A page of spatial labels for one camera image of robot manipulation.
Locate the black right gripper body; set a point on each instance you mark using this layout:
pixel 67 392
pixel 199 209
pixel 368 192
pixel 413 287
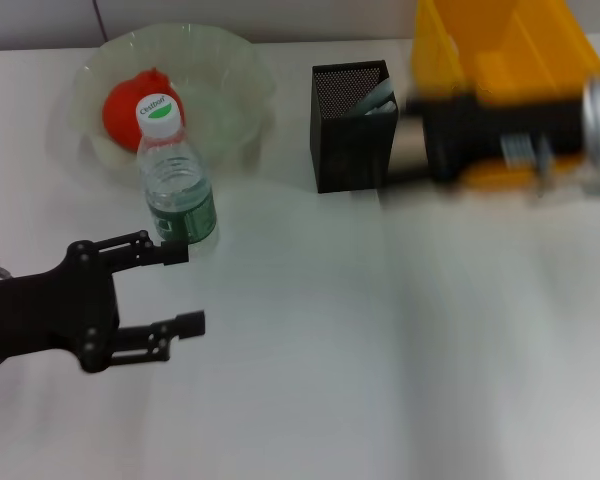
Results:
pixel 480 130

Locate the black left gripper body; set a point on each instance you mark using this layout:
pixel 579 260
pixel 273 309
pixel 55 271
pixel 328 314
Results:
pixel 50 315

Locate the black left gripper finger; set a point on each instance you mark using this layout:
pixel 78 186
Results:
pixel 160 332
pixel 172 252

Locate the clear green-label water bottle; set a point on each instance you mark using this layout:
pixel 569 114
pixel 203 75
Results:
pixel 180 200

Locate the green utility knife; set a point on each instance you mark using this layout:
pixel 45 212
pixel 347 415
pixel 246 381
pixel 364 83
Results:
pixel 385 108

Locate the grey pen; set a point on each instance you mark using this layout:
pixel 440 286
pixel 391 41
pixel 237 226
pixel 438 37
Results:
pixel 375 95

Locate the black mesh pen holder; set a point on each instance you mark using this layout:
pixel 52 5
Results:
pixel 350 155

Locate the yellow plastic bin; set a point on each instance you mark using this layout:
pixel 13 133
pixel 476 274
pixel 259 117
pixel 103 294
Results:
pixel 510 45

